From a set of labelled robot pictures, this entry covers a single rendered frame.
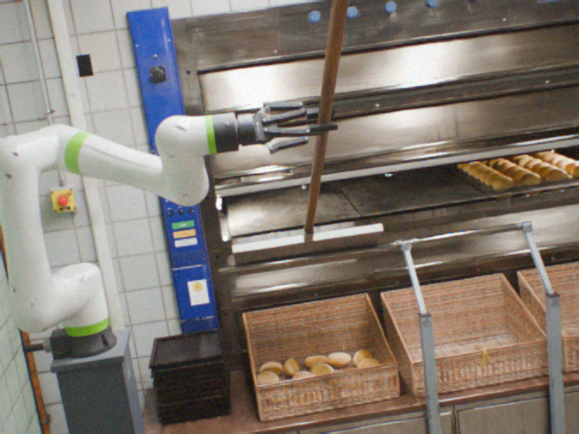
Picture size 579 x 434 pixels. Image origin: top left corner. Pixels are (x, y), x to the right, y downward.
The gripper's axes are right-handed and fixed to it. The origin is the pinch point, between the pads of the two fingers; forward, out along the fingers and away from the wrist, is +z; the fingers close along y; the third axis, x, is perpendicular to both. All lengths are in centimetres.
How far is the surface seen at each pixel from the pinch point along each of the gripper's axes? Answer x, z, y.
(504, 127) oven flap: -128, 93, -44
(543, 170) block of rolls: -165, 121, -35
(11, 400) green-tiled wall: -146, -120, 36
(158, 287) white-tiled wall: -156, -60, -3
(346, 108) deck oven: -122, 28, -59
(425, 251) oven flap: -156, 56, -2
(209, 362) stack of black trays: -132, -41, 35
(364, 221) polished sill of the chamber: -147, 31, -17
